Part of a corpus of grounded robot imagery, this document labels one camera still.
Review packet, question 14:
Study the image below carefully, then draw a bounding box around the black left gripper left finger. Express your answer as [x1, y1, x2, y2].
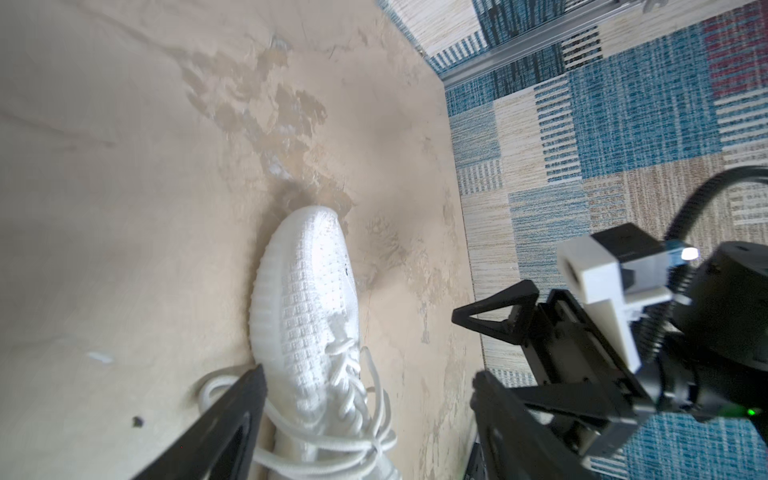
[135, 366, 267, 479]

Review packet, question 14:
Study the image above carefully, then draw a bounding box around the white shoelace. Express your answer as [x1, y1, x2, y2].
[196, 338, 400, 480]

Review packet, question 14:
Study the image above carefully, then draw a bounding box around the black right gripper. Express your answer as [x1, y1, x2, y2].
[451, 280, 655, 457]

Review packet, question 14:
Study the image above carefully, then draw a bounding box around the white sneaker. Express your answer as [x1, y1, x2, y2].
[248, 205, 403, 480]

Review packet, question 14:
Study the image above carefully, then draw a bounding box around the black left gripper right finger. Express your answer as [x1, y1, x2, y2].
[470, 371, 595, 480]

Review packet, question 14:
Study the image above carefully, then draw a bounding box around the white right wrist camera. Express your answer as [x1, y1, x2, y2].
[556, 223, 700, 372]

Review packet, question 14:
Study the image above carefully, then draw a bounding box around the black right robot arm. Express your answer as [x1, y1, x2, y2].
[452, 224, 767, 465]

